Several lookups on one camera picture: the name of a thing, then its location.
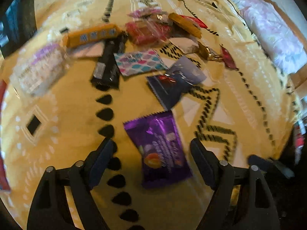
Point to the black snack bar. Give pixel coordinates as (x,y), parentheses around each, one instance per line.
(106,73)

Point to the red snack packet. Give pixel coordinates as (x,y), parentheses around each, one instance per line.
(227,58)

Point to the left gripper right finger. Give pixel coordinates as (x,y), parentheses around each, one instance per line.
(241,198)

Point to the silver gold foil snack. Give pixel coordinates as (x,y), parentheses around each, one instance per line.
(207,53)

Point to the thin red snack bar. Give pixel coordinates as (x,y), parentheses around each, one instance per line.
(196,21)

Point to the pink floral quilt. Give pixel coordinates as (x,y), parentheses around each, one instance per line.
(275,36)

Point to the navy blue snack packet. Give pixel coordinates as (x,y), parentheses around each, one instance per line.
(176,81)

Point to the tall black product box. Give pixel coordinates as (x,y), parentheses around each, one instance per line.
(18,24)

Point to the red clear wrapped snack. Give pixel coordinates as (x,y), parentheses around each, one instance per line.
(142,33)

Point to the orange red box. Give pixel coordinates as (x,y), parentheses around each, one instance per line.
(4,182)

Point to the yellow patterned bed blanket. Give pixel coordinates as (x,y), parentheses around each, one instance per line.
(234,113)

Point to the long orange snack bar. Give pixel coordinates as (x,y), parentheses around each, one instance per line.
(89,35)

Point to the rice cake clear bag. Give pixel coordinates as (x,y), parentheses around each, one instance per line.
(33,76)

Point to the teal pink patterned packet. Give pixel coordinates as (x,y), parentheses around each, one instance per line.
(134,63)

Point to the purple snack packet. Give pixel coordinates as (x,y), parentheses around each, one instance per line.
(158,141)

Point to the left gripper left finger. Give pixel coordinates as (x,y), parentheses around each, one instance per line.
(50,209)

